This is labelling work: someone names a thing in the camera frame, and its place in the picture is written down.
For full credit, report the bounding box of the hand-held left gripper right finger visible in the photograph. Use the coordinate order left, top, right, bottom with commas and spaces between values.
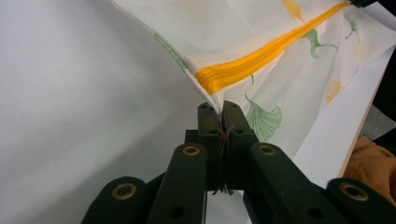
221, 100, 260, 191

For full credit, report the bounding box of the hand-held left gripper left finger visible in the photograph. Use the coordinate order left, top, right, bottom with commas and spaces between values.
184, 102, 226, 192

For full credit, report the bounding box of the white leaf-print mesh laundry bag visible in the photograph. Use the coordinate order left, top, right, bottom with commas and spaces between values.
109, 0, 396, 161

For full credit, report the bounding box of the white sheet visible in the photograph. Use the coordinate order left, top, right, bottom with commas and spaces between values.
0, 0, 396, 224

